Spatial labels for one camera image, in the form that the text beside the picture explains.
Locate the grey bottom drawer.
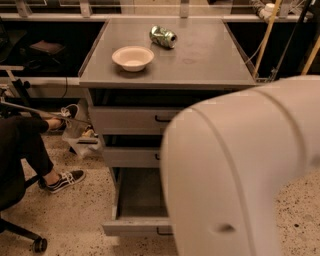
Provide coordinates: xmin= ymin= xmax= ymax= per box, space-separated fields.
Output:
xmin=102 ymin=167 xmax=172 ymax=237

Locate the grey drawer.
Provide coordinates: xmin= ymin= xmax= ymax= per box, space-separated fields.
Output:
xmin=89 ymin=107 xmax=181 ymax=135
xmin=102 ymin=167 xmax=172 ymax=237
xmin=102 ymin=148 xmax=160 ymax=168

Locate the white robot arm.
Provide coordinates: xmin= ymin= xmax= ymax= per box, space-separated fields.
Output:
xmin=160 ymin=75 xmax=320 ymax=256

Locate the grey top drawer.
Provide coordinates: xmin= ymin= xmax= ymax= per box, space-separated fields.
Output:
xmin=89 ymin=107 xmax=181 ymax=135

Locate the grey middle drawer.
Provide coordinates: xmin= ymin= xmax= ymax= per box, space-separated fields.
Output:
xmin=102 ymin=148 xmax=160 ymax=168

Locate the grey drawer cabinet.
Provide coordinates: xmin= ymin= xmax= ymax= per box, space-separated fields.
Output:
xmin=77 ymin=17 xmax=256 ymax=191

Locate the clear plastic bin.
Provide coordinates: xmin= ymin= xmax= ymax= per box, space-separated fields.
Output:
xmin=62 ymin=126 xmax=101 ymax=158

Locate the crushed green soda can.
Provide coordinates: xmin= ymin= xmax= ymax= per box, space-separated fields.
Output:
xmin=149 ymin=25 xmax=178 ymax=49

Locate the black white sneaker far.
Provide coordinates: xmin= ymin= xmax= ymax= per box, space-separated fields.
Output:
xmin=48 ymin=104 xmax=79 ymax=131

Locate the black white sneaker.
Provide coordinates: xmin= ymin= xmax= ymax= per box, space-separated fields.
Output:
xmin=48 ymin=104 xmax=79 ymax=131
xmin=46 ymin=170 xmax=86 ymax=193

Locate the black white sneaker near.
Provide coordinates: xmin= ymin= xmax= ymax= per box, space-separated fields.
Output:
xmin=46 ymin=170 xmax=86 ymax=193

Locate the dark box on shelf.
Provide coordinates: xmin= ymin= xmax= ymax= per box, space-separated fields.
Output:
xmin=29 ymin=40 xmax=65 ymax=56

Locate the seated person in black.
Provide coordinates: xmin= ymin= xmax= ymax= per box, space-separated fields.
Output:
xmin=0 ymin=116 xmax=66 ymax=210

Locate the black office chair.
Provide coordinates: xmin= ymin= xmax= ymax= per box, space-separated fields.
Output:
xmin=0 ymin=175 xmax=47 ymax=253

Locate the thin metal rod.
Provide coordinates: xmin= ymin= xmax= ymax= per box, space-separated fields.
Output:
xmin=0 ymin=101 xmax=91 ymax=125

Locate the wooden easel frame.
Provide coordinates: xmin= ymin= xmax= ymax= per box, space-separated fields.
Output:
xmin=249 ymin=0 xmax=320 ymax=79

